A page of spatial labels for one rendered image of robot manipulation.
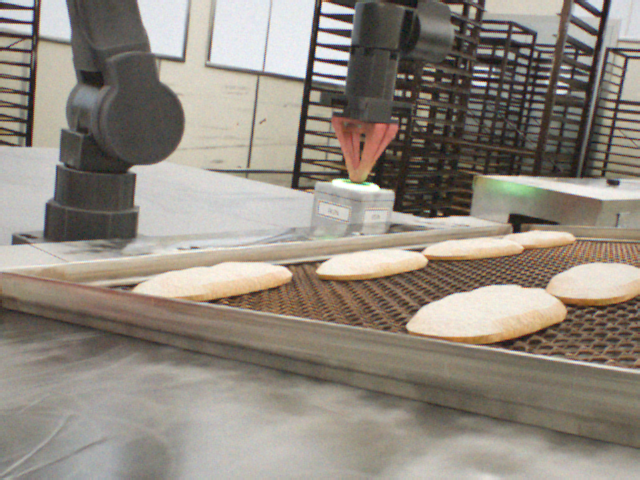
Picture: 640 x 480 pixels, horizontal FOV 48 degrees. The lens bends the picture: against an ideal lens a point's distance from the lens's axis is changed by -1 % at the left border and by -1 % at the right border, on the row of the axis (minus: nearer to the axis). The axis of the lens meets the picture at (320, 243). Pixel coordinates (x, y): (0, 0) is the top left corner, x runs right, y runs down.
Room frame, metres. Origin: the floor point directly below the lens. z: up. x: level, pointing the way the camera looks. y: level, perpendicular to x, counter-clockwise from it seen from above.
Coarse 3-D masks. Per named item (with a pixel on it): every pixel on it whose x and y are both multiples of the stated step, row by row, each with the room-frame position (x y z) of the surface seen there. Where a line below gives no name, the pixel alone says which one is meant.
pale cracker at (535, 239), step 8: (528, 232) 0.59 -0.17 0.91; (536, 232) 0.58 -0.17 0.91; (544, 232) 0.58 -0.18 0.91; (552, 232) 0.59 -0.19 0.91; (560, 232) 0.59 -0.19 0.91; (512, 240) 0.55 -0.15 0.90; (520, 240) 0.55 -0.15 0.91; (528, 240) 0.55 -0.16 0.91; (536, 240) 0.55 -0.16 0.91; (544, 240) 0.56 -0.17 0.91; (552, 240) 0.56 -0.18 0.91; (560, 240) 0.57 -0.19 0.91; (568, 240) 0.58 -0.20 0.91; (528, 248) 0.55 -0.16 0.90; (536, 248) 0.55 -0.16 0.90
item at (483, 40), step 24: (456, 24) 6.12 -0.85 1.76; (504, 24) 5.69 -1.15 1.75; (504, 48) 5.67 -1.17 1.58; (528, 48) 6.09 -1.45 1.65; (504, 72) 5.66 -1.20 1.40; (528, 72) 6.05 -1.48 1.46; (432, 96) 5.99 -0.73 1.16; (456, 120) 6.39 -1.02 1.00; (480, 120) 6.27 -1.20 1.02; (504, 120) 5.86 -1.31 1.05; (456, 216) 5.88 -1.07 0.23
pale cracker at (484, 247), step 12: (456, 240) 0.49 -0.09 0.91; (468, 240) 0.49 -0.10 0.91; (480, 240) 0.50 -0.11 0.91; (492, 240) 0.50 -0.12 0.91; (504, 240) 0.51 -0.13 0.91; (432, 252) 0.46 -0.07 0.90; (444, 252) 0.46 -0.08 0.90; (456, 252) 0.46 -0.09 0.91; (468, 252) 0.46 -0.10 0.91; (480, 252) 0.47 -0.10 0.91; (492, 252) 0.48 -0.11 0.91; (504, 252) 0.49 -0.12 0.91; (516, 252) 0.50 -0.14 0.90
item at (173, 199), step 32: (0, 160) 1.22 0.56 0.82; (32, 160) 1.28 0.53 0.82; (0, 192) 0.92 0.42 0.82; (32, 192) 0.95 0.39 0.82; (160, 192) 1.11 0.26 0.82; (192, 192) 1.15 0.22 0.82; (224, 192) 1.20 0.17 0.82; (256, 192) 1.26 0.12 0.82; (288, 192) 1.32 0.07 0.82; (0, 224) 0.74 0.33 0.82; (32, 224) 0.76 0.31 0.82; (160, 224) 0.85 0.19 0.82; (192, 224) 0.88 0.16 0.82; (224, 224) 0.91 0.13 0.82; (256, 224) 0.94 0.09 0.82; (288, 224) 0.98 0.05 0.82
